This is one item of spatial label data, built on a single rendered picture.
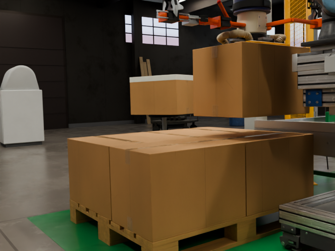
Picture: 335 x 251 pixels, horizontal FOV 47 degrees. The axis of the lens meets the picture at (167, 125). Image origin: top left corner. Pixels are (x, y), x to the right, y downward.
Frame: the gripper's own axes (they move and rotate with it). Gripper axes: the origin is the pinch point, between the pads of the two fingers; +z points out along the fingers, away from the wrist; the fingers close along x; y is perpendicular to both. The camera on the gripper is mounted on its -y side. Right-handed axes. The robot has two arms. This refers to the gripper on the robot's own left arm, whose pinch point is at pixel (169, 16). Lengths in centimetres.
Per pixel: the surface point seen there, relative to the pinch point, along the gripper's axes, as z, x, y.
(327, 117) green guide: 61, 22, 172
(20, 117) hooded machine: 73, 548, 56
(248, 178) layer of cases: 85, -21, 34
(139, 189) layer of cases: 83, -13, -28
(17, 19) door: -172, 925, 152
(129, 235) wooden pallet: 108, -2, -28
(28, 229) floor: 121, 76, -56
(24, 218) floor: 121, 102, -52
